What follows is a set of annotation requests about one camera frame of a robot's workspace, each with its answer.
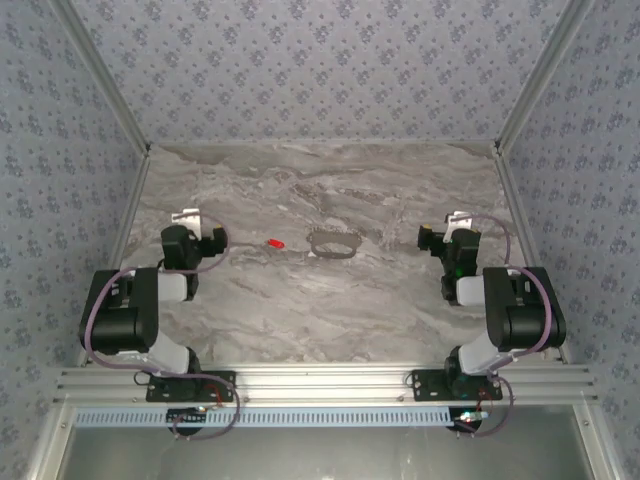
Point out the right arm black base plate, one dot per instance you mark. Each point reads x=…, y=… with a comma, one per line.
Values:
x=425, y=392

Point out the left black controller board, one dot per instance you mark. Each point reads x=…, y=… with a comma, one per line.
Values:
x=186, y=415

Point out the left aluminium side rail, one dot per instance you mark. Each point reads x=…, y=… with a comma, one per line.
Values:
x=131, y=200

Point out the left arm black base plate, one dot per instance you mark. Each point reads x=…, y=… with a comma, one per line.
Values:
x=160, y=395

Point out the left aluminium corner post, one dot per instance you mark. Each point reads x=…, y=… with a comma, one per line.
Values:
x=103, y=75

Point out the right aluminium side rail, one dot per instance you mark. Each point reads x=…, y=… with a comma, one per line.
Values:
x=515, y=200

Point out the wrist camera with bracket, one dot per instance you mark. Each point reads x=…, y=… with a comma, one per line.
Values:
x=457, y=217
x=186, y=216

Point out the right black controller board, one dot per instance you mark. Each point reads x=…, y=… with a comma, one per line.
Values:
x=467, y=417

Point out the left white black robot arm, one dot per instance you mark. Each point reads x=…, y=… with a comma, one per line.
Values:
x=125, y=325

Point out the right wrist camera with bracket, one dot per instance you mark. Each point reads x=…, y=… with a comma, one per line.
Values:
x=457, y=217

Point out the grey metal panel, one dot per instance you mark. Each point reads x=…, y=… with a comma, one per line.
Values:
x=320, y=455

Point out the metal key organiser with rings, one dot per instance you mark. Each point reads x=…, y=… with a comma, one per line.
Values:
x=334, y=255

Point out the right aluminium corner post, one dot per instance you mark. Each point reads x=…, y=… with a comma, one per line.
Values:
x=541, y=75

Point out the aluminium corner post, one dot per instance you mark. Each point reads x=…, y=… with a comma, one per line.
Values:
x=541, y=75
x=103, y=75

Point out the right lower aluminium frame post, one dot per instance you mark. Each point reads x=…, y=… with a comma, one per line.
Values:
x=597, y=445

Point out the black controller board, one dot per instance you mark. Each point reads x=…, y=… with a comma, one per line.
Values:
x=467, y=417
x=186, y=415

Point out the wide aluminium base rail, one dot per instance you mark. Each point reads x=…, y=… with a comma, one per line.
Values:
x=320, y=382

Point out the aluminium side rail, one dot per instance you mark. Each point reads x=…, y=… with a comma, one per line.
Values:
x=515, y=200
x=131, y=200

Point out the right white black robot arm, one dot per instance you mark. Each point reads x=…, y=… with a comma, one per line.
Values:
x=525, y=325

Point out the left lower aluminium frame post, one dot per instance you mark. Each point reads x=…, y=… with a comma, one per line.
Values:
x=47, y=445

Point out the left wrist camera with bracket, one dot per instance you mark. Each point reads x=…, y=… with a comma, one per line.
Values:
x=186, y=216

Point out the aluminium frame post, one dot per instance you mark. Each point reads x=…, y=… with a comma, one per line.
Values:
x=47, y=445
x=597, y=445

